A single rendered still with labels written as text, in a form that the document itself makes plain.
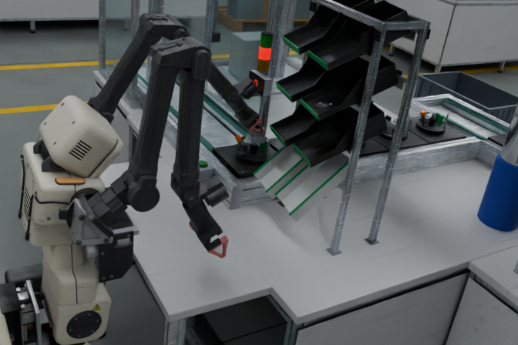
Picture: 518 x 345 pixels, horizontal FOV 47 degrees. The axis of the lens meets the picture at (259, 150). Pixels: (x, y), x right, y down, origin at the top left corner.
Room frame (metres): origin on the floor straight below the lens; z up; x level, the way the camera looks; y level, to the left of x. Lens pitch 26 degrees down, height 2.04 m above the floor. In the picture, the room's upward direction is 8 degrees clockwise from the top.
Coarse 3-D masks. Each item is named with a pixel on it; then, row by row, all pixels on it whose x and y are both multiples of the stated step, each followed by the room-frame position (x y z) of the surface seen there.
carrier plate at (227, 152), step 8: (248, 144) 2.22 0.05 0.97; (216, 152) 2.11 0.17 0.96; (224, 152) 2.11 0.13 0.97; (232, 152) 2.12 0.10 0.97; (272, 152) 2.17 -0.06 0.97; (224, 160) 2.05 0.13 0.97; (232, 160) 2.05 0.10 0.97; (232, 168) 2.00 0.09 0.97; (240, 168) 2.00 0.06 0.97; (248, 168) 2.01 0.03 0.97; (256, 168) 2.02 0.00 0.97; (240, 176) 1.94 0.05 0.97; (248, 176) 1.96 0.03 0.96
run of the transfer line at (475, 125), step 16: (432, 96) 3.16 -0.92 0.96; (448, 96) 3.19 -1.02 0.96; (416, 112) 2.97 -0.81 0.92; (432, 112) 2.90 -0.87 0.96; (464, 112) 3.03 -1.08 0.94; (480, 112) 3.00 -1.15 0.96; (464, 128) 2.78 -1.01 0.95; (480, 128) 2.89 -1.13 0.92; (496, 128) 2.85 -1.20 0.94; (480, 144) 2.61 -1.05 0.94; (496, 144) 2.59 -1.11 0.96; (480, 160) 2.59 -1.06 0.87
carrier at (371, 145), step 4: (368, 140) 2.42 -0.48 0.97; (372, 140) 2.42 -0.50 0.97; (364, 144) 2.34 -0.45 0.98; (368, 144) 2.38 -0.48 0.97; (372, 144) 2.38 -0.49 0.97; (376, 144) 2.39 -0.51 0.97; (380, 144) 2.39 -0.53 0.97; (364, 148) 2.33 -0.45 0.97; (368, 148) 2.34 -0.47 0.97; (372, 148) 2.34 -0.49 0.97; (376, 148) 2.35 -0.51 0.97; (380, 148) 2.35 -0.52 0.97; (384, 148) 2.36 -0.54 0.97; (360, 152) 2.28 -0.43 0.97; (364, 152) 2.28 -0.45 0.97; (368, 152) 2.29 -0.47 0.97; (372, 152) 2.30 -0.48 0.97; (376, 152) 2.31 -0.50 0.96; (380, 152) 2.32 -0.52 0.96; (360, 156) 2.26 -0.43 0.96
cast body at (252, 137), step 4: (256, 128) 2.10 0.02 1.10; (248, 132) 2.11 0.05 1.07; (252, 132) 2.10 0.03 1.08; (256, 132) 2.08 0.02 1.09; (264, 132) 2.10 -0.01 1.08; (248, 136) 2.09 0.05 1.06; (252, 136) 2.08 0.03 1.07; (256, 136) 2.08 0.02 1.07; (260, 136) 2.09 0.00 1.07; (264, 136) 2.11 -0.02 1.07; (248, 140) 2.09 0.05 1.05; (252, 140) 2.07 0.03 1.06; (256, 140) 2.08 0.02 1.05; (260, 140) 2.09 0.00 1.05; (264, 140) 2.11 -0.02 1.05
